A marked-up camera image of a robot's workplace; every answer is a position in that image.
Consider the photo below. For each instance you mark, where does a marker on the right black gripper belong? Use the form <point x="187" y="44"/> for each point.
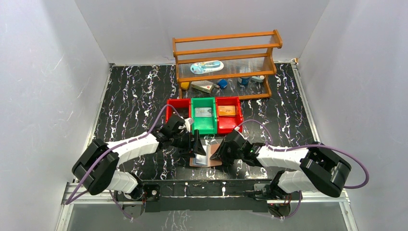
<point x="220" y="154"/>

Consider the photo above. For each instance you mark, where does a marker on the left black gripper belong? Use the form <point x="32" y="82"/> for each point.
<point x="192" y="144"/>

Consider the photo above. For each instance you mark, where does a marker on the pink leather card holder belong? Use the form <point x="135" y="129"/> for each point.
<point x="205" y="161"/>

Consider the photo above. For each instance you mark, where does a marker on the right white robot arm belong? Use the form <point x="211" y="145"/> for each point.
<point x="310" y="168"/>

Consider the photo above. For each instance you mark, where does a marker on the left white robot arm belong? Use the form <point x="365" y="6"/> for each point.
<point x="97" y="166"/>

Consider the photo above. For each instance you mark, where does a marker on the grey credit card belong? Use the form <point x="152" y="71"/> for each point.
<point x="203" y="112"/>

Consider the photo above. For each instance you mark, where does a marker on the dark credit card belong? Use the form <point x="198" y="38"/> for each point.
<point x="183" y="112"/>

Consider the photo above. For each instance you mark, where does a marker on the red bin with orange card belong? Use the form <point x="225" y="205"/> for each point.
<point x="226" y="124"/>

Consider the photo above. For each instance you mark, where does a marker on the orange credit card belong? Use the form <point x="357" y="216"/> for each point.
<point x="226" y="110"/>

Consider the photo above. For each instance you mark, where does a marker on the red bin with dark card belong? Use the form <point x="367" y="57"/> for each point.
<point x="182" y="106"/>

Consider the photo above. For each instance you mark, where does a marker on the green plastic bin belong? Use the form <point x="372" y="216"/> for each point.
<point x="205" y="125"/>

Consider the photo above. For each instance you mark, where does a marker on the yellow small object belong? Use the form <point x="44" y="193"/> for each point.
<point x="184" y="85"/>

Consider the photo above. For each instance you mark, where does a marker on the blue small object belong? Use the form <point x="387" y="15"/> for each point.
<point x="222" y="83"/>

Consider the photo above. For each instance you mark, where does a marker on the blue cup on shelf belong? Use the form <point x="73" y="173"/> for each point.
<point x="244" y="81"/>

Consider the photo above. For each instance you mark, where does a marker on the blue white oval package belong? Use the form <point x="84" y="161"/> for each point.
<point x="206" y="67"/>

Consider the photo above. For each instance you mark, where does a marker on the teal white tube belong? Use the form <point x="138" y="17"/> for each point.
<point x="258" y="79"/>

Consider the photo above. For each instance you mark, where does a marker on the wooden shelf rack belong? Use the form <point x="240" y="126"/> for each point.
<point x="234" y="66"/>

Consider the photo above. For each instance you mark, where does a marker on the black base frame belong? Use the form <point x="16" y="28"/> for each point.
<point x="212" y="195"/>

